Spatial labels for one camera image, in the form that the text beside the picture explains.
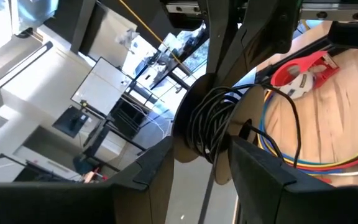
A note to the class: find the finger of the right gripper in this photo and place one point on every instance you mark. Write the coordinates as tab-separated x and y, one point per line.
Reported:
217	31
266	37

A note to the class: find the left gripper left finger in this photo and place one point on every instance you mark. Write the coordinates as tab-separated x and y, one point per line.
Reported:
148	186

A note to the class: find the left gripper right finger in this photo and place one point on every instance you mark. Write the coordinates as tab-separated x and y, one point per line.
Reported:
259	186

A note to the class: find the black plastic spool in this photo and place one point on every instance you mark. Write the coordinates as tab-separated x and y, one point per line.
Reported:
250	109

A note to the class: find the red tape dispenser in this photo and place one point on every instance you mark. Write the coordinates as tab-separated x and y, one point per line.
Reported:
303	71

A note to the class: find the black leg desk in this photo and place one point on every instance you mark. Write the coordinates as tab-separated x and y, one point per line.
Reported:
179	81

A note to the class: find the black equipment cart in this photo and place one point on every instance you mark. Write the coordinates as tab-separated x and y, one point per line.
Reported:
104	130

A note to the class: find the white whiteboard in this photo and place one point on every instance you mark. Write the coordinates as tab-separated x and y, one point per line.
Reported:
101	87

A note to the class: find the long ceiling light bar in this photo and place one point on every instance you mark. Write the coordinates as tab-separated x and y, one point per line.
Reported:
14	70

